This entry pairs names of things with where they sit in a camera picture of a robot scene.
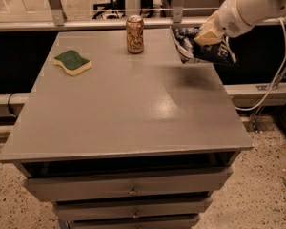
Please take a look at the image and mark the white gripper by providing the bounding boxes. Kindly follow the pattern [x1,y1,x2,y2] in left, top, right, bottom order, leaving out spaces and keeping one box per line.
[194,0,253,46]

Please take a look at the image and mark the blue chip bag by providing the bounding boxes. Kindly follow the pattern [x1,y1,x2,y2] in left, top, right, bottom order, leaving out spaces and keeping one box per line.
[171,27,236,66]

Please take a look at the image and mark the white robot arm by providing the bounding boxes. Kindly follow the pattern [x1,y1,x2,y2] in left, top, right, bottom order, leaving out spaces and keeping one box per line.
[194,0,286,46]

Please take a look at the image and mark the orange soda can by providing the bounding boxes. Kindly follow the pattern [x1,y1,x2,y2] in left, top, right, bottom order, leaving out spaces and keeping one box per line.
[126,15,144,53]

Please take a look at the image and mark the black office chair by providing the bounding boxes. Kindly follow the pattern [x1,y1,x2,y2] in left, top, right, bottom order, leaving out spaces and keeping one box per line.
[92,0,153,19]

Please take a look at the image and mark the grey drawer cabinet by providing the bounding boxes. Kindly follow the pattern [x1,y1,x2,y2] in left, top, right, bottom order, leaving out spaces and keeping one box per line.
[0,29,252,229]

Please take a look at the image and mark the green yellow sponge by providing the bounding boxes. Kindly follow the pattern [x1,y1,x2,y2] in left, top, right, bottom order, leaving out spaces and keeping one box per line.
[53,50,92,76]

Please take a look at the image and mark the metal window railing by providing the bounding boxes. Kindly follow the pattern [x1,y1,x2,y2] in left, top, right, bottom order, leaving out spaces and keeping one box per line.
[0,0,286,32]

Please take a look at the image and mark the white cable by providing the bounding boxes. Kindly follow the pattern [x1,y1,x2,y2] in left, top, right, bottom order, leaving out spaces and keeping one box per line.
[234,17,286,113]

